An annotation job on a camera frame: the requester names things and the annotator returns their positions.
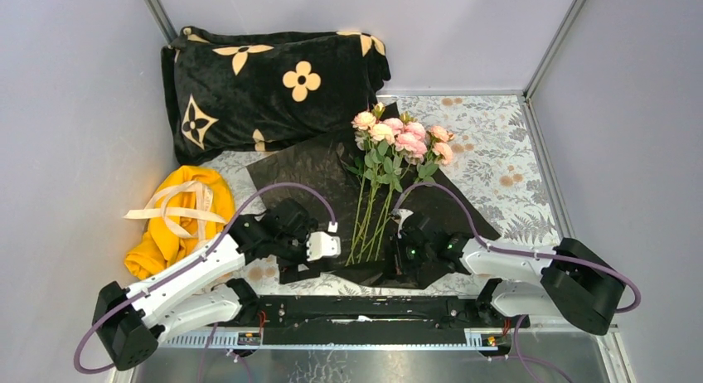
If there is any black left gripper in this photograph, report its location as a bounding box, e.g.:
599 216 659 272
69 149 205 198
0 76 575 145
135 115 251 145
272 221 321 284

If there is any black blanket with beige flowers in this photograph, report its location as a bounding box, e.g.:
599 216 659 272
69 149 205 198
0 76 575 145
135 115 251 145
160 27 391 165

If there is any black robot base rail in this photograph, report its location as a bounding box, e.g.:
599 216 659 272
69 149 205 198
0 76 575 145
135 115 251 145
222 295 530 347

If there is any yellow cloth bag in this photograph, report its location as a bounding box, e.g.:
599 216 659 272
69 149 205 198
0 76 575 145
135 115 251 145
124 166 235 280

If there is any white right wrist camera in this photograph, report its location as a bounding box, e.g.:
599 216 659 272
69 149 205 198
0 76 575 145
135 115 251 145
390 209 414 231

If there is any black wrapping paper sheet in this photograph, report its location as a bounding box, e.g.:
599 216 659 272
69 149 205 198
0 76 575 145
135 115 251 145
248 125 499 289

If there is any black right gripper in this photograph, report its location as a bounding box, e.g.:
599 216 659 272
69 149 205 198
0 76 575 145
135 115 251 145
383 231 434 274

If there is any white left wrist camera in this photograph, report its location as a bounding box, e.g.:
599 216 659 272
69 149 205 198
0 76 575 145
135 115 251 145
306 222 342 262

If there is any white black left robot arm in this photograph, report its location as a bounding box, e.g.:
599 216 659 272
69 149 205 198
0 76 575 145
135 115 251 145
86 198 341 371

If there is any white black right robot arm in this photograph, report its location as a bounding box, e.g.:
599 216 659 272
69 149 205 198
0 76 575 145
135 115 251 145
390 209 626 336

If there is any floral patterned table cloth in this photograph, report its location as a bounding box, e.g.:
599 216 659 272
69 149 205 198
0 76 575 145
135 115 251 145
202 95 560 297

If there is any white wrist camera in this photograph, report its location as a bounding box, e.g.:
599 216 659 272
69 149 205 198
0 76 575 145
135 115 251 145
390 209 414 231
306 222 342 262

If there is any pink fake flower bunch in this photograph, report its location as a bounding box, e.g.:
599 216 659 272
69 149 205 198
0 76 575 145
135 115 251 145
346 103 455 266

